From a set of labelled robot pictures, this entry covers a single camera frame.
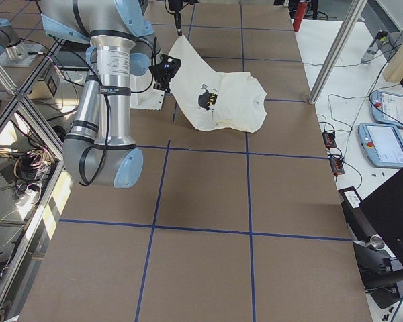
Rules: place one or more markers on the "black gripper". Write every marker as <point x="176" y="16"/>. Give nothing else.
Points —
<point x="177" y="17"/>
<point x="162" y="79"/>

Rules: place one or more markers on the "cream long-sleeve cat shirt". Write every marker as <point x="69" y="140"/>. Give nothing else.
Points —
<point x="212" y="100"/>

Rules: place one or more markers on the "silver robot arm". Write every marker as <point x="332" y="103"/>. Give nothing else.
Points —
<point x="99" y="148"/>

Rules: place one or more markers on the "white mounting plate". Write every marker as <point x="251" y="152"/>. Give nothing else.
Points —
<point x="144" y="95"/>

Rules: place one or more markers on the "grey orange usb hub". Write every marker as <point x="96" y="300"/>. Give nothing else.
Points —
<point x="329" y="139"/>
<point x="336" y="164"/>

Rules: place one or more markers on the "white labelled black box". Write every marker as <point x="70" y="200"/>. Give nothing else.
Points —
<point x="353" y="198"/>

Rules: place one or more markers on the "blue teach pendant far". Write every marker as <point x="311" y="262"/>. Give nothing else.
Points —
<point x="387" y="108"/>

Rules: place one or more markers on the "blue teach pendant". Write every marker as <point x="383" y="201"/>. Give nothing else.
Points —
<point x="382" y="144"/>
<point x="387" y="108"/>

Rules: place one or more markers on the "blue teach pendant near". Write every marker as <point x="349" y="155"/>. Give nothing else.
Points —
<point x="382" y="144"/>

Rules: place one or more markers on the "black monitor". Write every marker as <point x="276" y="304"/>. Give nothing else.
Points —
<point x="383" y="208"/>

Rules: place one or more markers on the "aluminium frame post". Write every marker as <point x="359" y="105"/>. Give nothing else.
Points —
<point x="338" y="44"/>

